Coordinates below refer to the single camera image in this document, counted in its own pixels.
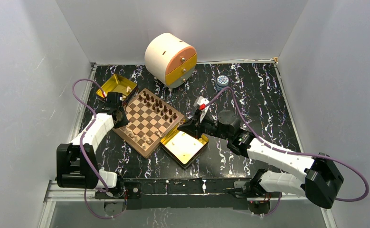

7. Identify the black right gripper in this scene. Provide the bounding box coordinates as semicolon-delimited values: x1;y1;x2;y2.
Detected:
178;110;231;141

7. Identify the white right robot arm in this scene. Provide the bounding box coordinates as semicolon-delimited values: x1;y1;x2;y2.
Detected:
178;110;344;209

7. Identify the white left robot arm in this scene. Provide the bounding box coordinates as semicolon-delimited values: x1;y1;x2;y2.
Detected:
56;92;129;198

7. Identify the wooden chess board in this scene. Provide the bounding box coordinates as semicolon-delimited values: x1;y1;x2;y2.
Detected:
114;89;184;158

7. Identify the gold tin with white pieces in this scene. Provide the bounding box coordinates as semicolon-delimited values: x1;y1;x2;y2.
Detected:
101;74;139;102

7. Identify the dark chess pieces row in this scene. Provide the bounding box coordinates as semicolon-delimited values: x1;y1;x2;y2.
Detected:
132;90;179;124

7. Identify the empty gold tin lid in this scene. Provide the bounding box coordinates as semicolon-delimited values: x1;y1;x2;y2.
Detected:
160;119;209;169

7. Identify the small blue white jar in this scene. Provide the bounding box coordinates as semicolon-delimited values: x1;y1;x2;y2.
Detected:
215;75;229;91

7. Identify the round pastel drawer cabinet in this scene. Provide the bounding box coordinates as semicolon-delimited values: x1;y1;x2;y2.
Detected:
144;33;198;89

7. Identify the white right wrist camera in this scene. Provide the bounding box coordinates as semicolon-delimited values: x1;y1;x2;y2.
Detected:
193;96;209;126

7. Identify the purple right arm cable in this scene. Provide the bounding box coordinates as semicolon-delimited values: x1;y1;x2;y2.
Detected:
203;86;370;217

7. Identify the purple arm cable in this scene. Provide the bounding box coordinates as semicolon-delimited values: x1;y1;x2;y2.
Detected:
203;86;370;217
71;78;129;219

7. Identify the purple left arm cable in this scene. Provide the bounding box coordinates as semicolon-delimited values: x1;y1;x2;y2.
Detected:
71;78;129;219

